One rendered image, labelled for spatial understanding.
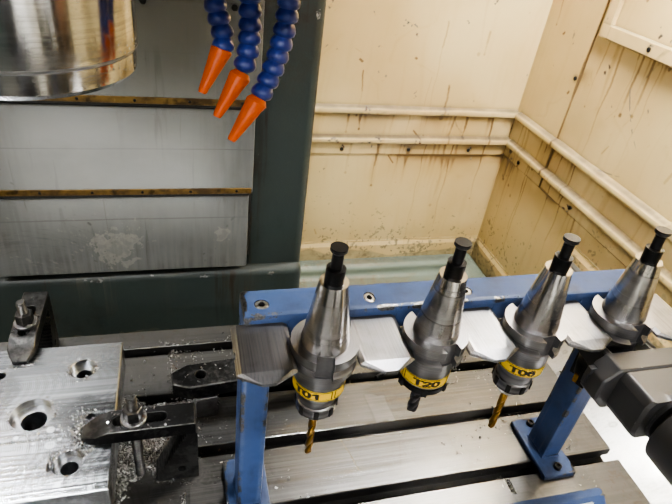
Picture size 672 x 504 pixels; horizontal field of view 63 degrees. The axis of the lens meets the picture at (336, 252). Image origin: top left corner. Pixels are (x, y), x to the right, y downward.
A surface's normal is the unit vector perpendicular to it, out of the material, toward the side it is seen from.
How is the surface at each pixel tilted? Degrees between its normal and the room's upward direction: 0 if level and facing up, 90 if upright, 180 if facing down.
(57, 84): 90
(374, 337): 0
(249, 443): 90
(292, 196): 90
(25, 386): 0
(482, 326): 0
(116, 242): 88
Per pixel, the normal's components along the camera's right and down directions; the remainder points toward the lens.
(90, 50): 0.81, 0.41
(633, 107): -0.96, 0.07
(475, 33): 0.24, 0.58
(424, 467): 0.12, -0.81
